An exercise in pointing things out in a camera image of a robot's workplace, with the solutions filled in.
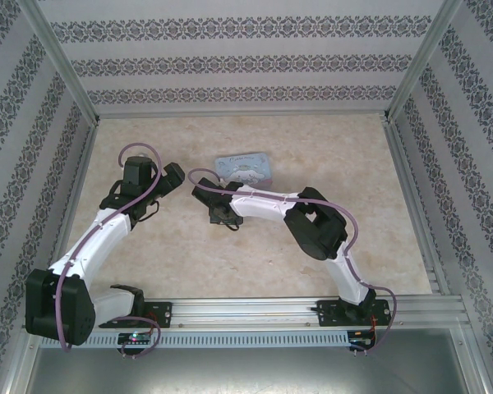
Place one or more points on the blue plastic snack packet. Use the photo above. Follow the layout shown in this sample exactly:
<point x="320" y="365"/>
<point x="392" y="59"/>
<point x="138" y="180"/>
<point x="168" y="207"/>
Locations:
<point x="246" y="166"/>

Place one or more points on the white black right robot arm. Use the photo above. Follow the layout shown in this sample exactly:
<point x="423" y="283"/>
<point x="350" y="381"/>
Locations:
<point x="263" y="205"/>

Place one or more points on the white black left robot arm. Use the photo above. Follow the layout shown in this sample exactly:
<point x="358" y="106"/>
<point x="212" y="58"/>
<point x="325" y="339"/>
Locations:
<point x="107" y="234"/>

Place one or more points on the left controller circuit board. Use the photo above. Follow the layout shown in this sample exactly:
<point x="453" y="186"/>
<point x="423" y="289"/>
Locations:
<point x="134" y="338"/>

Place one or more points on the controller circuit board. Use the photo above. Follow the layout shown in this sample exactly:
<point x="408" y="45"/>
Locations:
<point x="362" y="340"/>
<point x="134" y="338"/>

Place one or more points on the grey metal panel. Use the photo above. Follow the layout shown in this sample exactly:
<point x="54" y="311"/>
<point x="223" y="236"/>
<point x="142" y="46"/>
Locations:
<point x="246" y="371"/>

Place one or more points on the right controller circuit board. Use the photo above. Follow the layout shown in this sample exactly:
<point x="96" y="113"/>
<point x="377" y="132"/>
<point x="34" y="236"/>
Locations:
<point x="362" y="340"/>

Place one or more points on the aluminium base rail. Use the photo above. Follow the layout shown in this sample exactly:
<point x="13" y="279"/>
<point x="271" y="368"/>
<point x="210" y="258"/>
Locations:
<point x="246" y="312"/>

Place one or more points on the aluminium side rail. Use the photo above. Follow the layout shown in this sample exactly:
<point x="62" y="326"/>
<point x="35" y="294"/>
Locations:
<point x="72" y="213"/>
<point x="419" y="205"/>

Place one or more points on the aluminium frame post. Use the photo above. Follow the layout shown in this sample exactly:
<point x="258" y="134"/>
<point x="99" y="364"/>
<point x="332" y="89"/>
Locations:
<point x="61" y="61"/>
<point x="423" y="61"/>

